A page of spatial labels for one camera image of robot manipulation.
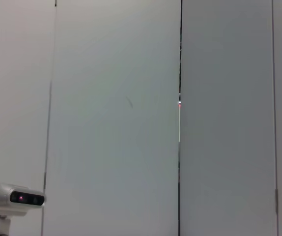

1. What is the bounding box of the silver depth camera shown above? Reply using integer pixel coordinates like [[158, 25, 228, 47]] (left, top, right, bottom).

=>
[[0, 181, 46, 217]]

